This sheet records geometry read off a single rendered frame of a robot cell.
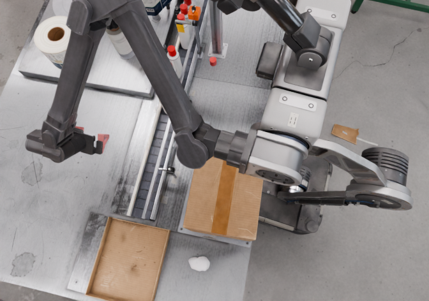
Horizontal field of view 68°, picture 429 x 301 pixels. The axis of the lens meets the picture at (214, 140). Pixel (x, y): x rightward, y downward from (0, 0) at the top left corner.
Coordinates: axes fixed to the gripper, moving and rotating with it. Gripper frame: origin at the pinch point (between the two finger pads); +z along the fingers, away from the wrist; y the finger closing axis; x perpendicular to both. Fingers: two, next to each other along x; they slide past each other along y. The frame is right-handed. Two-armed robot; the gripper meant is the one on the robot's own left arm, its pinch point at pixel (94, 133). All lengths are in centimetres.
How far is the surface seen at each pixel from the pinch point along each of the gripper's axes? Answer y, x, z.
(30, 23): 161, -7, 154
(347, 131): -112, 14, 141
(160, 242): -27, 44, 9
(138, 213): -15.3, 34.8, 9.9
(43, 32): 51, -23, 37
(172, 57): -10.9, -25.5, 37.3
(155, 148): -12.3, 13.1, 27.6
